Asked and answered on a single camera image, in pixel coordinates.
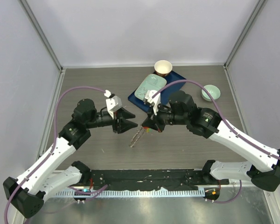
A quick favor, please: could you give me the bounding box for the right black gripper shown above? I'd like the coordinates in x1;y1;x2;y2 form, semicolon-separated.
142;100;189;133

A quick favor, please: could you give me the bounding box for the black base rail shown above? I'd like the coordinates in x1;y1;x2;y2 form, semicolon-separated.
86;169;230;191

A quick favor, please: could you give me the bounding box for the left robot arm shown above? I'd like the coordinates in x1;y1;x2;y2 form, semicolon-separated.
3;96;137;219

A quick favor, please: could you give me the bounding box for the white slotted cable duct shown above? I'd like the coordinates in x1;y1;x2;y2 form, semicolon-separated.
54;188;205;199

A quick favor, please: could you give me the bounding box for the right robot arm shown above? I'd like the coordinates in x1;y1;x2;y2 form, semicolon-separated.
141;90;280;192

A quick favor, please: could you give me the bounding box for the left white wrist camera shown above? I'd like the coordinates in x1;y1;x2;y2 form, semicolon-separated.
105;96;122;119

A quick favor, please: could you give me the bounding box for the brown paper cup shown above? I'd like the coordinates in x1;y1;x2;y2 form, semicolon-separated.
154;60;173;77

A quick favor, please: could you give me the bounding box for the light green rectangular plate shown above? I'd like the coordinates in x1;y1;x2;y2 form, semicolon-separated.
134;74;167;100

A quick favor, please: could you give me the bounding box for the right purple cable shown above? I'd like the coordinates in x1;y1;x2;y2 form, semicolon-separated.
151;79;280;165

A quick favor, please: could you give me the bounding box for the light green bowl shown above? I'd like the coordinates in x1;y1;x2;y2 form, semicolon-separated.
201;84;221;102

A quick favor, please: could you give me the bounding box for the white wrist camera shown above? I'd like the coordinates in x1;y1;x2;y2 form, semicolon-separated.
143;90;161;115
105;96;122;119

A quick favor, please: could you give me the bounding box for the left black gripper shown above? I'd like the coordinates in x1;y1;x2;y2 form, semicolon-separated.
86;107;138;133

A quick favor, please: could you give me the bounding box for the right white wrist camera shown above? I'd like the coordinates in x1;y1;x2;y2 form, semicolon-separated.
143;90;161;115

